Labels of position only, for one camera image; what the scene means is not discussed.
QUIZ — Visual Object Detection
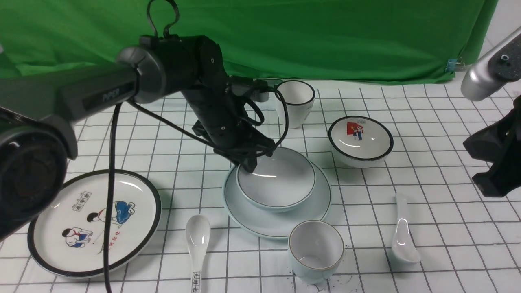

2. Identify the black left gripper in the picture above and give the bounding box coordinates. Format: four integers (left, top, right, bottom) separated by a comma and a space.
179, 75, 275, 173

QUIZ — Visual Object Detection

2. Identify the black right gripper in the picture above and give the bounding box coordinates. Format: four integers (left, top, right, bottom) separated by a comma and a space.
463, 96, 521, 198

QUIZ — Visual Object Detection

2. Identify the pale blue shallow bowl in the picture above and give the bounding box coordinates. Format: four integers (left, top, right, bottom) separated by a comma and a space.
236, 147, 317, 213

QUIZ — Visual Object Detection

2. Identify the pale blue small cup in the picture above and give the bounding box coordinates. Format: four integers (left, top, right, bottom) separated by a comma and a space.
288, 220, 346, 285

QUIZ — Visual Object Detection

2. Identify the plain white ceramic spoon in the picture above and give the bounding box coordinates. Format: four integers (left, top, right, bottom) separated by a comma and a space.
391, 193, 421, 265

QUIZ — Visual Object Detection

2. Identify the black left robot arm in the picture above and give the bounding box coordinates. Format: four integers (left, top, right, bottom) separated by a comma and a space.
0, 35, 277, 240

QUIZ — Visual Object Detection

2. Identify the pale blue round plate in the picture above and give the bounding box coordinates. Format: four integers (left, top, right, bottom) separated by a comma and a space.
222, 163, 332, 240

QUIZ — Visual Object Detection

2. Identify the white spoon with characters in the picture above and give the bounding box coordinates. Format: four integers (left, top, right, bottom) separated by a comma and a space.
185, 214, 211, 293

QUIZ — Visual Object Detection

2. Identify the white cup black rim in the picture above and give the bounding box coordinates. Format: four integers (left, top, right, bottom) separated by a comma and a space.
277, 80, 315, 129

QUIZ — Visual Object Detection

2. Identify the blue binder clip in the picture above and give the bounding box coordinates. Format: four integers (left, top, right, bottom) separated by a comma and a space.
445, 57, 466, 72

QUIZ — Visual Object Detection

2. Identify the white bowl with cartoon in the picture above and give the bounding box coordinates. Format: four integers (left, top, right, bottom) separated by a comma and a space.
328, 116, 394, 168

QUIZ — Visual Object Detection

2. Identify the white gridded table mat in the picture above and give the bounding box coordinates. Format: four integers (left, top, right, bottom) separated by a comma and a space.
1, 81, 520, 293

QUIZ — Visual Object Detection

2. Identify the green backdrop cloth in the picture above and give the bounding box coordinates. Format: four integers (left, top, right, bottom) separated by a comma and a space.
0, 0, 497, 85

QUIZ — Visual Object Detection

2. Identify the cartoon plate black rim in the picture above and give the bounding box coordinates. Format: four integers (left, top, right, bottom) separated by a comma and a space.
28, 169, 161, 278

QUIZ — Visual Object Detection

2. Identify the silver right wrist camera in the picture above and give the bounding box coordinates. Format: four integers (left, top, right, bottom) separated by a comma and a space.
461, 28, 521, 102

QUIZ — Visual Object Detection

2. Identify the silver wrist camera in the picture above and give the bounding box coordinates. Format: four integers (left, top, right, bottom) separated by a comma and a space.
229, 76, 271, 103
461, 28, 521, 102

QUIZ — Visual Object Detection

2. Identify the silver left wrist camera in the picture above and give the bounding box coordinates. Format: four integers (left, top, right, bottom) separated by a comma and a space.
229, 76, 271, 103

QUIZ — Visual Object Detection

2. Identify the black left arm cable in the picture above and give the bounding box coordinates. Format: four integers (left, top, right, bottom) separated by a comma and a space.
103, 0, 289, 293

